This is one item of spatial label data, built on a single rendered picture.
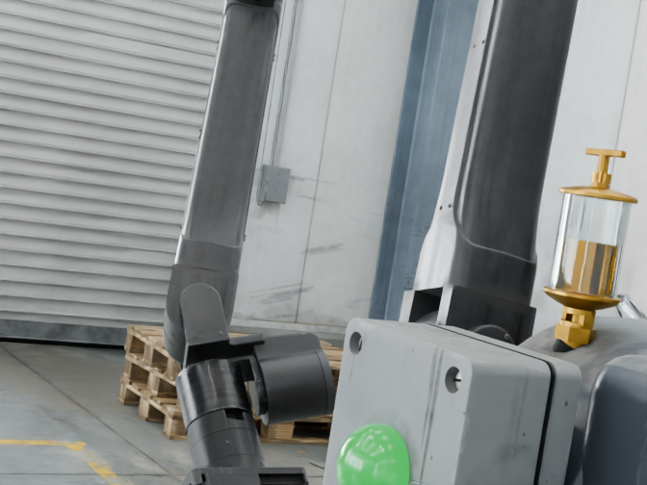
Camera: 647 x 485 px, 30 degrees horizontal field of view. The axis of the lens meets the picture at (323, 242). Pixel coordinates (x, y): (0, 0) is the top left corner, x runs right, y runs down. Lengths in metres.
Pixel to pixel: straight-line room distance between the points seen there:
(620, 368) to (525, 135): 0.36
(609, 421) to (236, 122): 0.78
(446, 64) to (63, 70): 2.80
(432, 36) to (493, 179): 8.68
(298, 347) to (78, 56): 7.20
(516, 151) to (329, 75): 8.29
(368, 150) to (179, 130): 1.58
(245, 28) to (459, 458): 0.86
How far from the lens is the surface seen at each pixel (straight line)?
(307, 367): 1.02
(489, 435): 0.38
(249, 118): 1.14
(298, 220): 8.96
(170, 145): 8.42
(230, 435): 0.98
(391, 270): 9.37
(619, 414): 0.40
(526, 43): 0.76
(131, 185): 8.34
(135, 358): 6.58
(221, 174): 1.10
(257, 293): 8.89
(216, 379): 1.00
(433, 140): 8.99
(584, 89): 8.31
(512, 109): 0.75
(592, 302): 0.44
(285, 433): 6.28
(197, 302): 1.02
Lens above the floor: 1.38
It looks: 3 degrees down
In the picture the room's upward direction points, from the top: 9 degrees clockwise
